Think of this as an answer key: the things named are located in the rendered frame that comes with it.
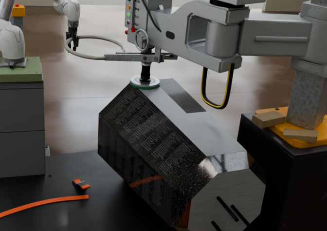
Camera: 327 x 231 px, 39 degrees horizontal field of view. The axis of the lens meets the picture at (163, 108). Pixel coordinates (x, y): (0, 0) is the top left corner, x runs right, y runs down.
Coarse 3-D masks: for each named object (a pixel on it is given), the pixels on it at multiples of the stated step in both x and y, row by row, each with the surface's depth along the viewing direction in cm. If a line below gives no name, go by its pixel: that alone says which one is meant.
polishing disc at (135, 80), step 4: (136, 76) 335; (140, 76) 336; (132, 80) 327; (136, 80) 327; (152, 80) 330; (156, 80) 331; (136, 84) 321; (140, 84) 321; (144, 84) 322; (148, 84) 322; (152, 84) 323; (156, 84) 324
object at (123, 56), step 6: (108, 54) 347; (114, 54) 341; (120, 54) 336; (126, 54) 331; (132, 54) 325; (138, 54) 337; (162, 54) 317; (168, 54) 312; (108, 60) 349; (114, 60) 342; (120, 60) 337; (126, 60) 331; (132, 60) 326; (138, 60) 320; (144, 60) 316; (150, 60) 310; (156, 60) 300; (162, 60) 301
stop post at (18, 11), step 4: (16, 8) 400; (20, 8) 402; (24, 8) 403; (12, 12) 400; (16, 12) 401; (20, 12) 403; (24, 12) 404; (12, 16) 402; (16, 16) 403; (20, 16) 404; (24, 16) 406; (16, 20) 406; (20, 20) 408; (16, 24) 408; (20, 24) 409; (20, 28) 411
